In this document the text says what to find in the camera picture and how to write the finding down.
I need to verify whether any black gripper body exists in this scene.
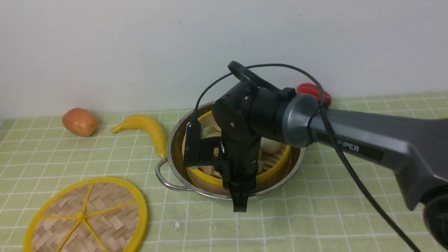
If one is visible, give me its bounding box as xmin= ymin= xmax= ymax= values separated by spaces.
xmin=212 ymin=82 xmax=296 ymax=191

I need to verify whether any black cable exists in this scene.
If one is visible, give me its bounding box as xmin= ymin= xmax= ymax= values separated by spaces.
xmin=194 ymin=61 xmax=422 ymax=252

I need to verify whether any yellow bamboo steamer basket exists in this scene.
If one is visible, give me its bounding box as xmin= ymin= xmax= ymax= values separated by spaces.
xmin=186 ymin=112 xmax=291 ymax=196

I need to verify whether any yellow toy banana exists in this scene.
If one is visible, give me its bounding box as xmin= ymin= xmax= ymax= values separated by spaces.
xmin=111 ymin=114 xmax=167 ymax=159

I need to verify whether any stainless steel pot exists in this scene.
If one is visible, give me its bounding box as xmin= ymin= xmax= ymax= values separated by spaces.
xmin=155 ymin=112 xmax=305 ymax=200

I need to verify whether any green checkered tablecloth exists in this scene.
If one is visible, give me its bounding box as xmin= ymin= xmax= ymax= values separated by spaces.
xmin=0 ymin=92 xmax=448 ymax=252

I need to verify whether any yellow woven bamboo steamer lid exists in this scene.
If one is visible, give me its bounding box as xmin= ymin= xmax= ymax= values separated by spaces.
xmin=23 ymin=177 xmax=149 ymax=252

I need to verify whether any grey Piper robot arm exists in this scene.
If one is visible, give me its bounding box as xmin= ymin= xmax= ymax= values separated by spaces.
xmin=212 ymin=82 xmax=447 ymax=249

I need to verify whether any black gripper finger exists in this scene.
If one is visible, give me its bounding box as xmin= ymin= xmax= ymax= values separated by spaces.
xmin=229 ymin=180 xmax=256 ymax=212

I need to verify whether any red toy bell pepper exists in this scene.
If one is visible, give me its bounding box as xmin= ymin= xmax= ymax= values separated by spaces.
xmin=296 ymin=83 xmax=332 ymax=107

